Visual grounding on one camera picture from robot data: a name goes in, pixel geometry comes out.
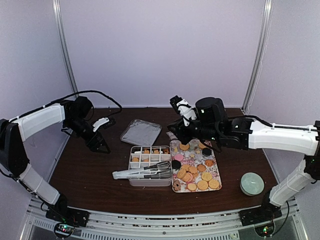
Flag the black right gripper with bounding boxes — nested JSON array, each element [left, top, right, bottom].
[[166, 117, 221, 146]]

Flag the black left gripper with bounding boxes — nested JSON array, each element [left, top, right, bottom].
[[65, 116, 111, 154]]

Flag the silver serving tongs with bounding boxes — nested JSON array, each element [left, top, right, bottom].
[[112, 161, 172, 180]]

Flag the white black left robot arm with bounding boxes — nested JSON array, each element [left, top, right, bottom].
[[0, 91, 116, 224]]

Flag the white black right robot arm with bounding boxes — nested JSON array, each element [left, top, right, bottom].
[[167, 116, 320, 221]]

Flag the black sandwich cookie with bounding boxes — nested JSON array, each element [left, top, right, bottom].
[[201, 148, 212, 157], [171, 160, 182, 170]]

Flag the round tan perforated biscuit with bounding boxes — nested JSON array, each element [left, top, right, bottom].
[[179, 143, 190, 151]]

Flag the clear printed cookie wrappers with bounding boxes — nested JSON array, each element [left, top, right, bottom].
[[166, 131, 177, 141]]

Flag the pink sandwich cookie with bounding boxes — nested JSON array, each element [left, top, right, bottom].
[[174, 153, 184, 162]]

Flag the grey divided cookie tin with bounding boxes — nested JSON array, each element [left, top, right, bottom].
[[128, 145, 172, 187]]

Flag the floral rectangular tray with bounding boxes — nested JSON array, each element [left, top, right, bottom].
[[169, 139, 222, 194]]

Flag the silver tin lid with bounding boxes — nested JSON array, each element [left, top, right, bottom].
[[120, 119, 162, 146]]

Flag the flower shaped brown cookie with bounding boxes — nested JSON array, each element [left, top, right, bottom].
[[172, 180, 181, 192]]

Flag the pale green ceramic bowl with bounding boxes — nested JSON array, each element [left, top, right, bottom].
[[240, 172, 265, 197]]

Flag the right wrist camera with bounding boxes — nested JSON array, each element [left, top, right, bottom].
[[195, 97, 228, 125]]

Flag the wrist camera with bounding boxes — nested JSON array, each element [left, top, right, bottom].
[[92, 117, 116, 132], [195, 97, 228, 125]]

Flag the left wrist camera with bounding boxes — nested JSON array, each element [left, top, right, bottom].
[[92, 117, 116, 132]]

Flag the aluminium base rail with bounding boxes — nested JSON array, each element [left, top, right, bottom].
[[18, 198, 309, 240]]

